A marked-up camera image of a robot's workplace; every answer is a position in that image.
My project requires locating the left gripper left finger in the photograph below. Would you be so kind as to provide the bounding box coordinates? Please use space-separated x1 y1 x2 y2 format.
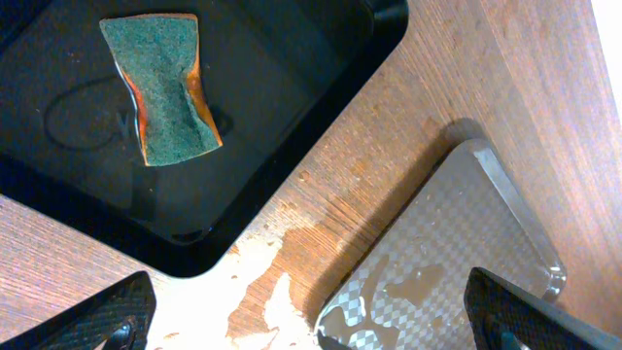
1 271 156 350

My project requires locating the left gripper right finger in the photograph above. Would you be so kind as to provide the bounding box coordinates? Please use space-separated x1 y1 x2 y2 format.
464 267 621 350

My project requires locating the brown serving tray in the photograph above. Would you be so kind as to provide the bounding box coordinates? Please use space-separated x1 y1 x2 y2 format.
314 139 567 349

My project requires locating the black plastic tray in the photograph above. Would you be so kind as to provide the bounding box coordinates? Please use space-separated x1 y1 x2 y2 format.
1 0 409 277

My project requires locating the green and orange sponge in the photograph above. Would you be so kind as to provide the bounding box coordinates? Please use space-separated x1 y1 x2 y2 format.
99 14 224 166

